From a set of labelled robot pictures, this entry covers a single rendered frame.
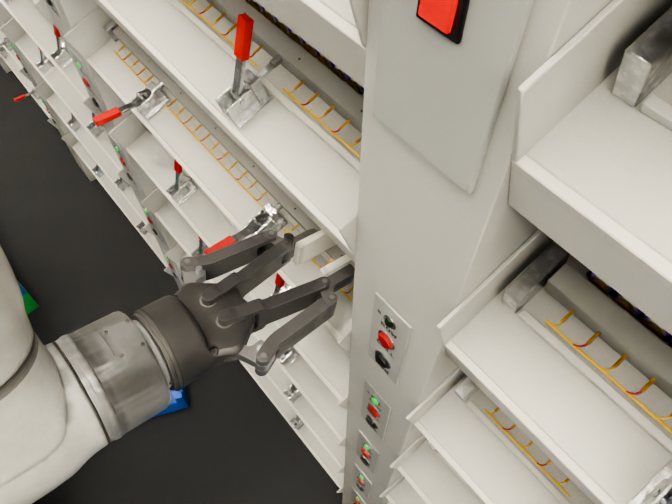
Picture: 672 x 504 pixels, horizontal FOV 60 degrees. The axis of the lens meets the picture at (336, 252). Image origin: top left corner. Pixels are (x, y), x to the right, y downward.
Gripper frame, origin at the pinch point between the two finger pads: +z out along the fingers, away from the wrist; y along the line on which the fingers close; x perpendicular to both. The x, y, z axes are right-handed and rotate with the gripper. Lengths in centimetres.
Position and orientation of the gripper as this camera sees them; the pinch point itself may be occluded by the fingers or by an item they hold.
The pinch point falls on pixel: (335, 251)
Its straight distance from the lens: 57.9
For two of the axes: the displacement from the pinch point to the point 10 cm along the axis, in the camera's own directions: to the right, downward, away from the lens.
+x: -1.6, 6.4, 7.5
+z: 7.5, -4.2, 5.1
